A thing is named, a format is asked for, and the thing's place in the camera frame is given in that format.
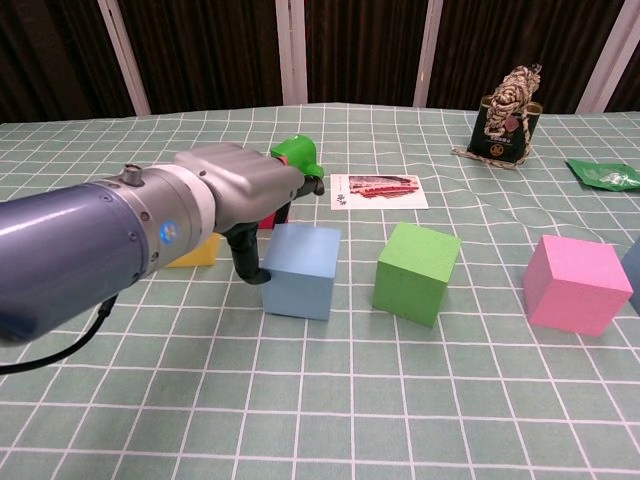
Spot green cube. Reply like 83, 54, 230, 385
371, 222, 462, 329

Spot white picture card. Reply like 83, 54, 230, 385
329, 173, 430, 211

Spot pink cube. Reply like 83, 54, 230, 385
523, 234, 635, 339

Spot green checkered tablecloth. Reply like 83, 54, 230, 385
0, 102, 640, 480

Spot green foil packet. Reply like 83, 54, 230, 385
565, 157, 640, 192

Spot yellow cube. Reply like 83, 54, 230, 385
164, 232, 222, 269

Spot red cube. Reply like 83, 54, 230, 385
258, 212, 291, 231

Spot white double frame post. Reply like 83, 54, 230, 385
274, 0, 309, 106

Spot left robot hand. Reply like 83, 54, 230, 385
173, 142, 326, 286

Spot dark brown curtain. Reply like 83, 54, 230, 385
0, 0, 640, 124

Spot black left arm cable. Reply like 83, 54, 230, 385
0, 294, 119, 376

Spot green plastic toy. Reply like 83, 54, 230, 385
270, 133, 325, 181

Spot braided beige rope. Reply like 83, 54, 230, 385
451, 63, 544, 171

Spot dark green gift box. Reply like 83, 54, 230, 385
468, 94, 545, 169

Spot blue cube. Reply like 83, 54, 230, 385
261, 222, 342, 322
622, 237, 640, 316

